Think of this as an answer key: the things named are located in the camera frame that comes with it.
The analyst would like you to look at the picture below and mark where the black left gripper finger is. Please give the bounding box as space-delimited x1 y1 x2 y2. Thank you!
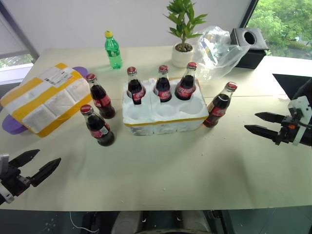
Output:
9 149 40 169
29 157 62 188

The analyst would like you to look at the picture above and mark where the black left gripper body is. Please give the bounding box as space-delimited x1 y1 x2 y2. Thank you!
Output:
0 161 33 197

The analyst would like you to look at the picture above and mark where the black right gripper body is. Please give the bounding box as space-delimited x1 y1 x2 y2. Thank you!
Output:
275 116 300 146

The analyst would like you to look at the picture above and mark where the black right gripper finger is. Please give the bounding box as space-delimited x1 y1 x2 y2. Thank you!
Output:
254 112 284 124
244 124 279 143

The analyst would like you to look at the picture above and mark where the glass cola bottle red cap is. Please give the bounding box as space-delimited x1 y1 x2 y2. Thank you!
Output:
202 81 238 129
85 73 116 120
174 61 198 101
126 66 147 106
153 64 173 103
80 104 116 147

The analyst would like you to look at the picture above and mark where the white yellow taped package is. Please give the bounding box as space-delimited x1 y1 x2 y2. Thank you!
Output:
0 62 93 138

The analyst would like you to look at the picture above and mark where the black tissue box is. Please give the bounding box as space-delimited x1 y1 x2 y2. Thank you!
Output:
230 27 270 52

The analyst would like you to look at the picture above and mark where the white foam bottle tray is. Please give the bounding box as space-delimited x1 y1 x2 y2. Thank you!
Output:
122 77 210 136

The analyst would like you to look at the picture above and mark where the purple flat tray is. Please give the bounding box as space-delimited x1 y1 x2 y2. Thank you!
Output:
1 66 89 135

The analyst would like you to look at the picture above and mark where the black rectangular panel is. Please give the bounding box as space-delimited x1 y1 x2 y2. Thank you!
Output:
272 73 312 96

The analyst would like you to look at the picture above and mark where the clear plastic bag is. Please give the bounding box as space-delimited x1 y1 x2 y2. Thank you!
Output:
193 25 251 81

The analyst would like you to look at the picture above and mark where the grey rounded shape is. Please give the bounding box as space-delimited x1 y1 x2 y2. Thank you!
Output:
111 210 143 234
179 210 212 234

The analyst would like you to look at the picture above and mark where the green plant in white pot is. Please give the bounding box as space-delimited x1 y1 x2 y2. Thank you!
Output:
164 0 208 69

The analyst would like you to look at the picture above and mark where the green soda bottle yellow cap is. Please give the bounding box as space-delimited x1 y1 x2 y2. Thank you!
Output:
104 30 123 70

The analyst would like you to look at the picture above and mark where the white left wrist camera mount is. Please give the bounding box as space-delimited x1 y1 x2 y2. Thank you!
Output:
0 153 16 204

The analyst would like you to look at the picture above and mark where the thin white cable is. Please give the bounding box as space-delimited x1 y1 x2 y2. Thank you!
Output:
69 211 98 233

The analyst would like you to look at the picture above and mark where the dark window frame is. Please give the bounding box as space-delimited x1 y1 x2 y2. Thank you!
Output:
0 0 40 64
239 0 259 29

